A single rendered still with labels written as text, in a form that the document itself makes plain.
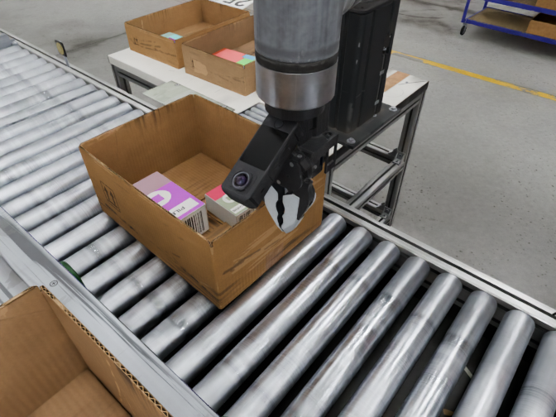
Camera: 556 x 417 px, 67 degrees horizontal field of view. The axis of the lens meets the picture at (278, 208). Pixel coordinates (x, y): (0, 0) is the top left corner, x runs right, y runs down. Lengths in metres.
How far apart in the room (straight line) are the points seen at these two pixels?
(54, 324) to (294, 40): 0.38
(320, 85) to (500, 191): 2.02
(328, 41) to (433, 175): 1.99
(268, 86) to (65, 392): 0.42
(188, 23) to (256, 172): 1.51
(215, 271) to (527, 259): 1.64
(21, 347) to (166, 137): 0.63
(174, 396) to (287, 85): 0.37
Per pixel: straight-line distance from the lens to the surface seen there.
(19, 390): 0.55
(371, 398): 0.69
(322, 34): 0.44
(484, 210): 2.27
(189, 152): 1.08
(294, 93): 0.45
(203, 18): 1.99
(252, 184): 0.47
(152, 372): 0.56
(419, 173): 2.39
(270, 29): 0.44
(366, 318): 0.76
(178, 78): 1.52
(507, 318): 0.85
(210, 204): 0.90
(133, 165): 0.99
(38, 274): 0.71
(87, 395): 0.57
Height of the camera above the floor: 1.37
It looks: 42 degrees down
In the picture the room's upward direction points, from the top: straight up
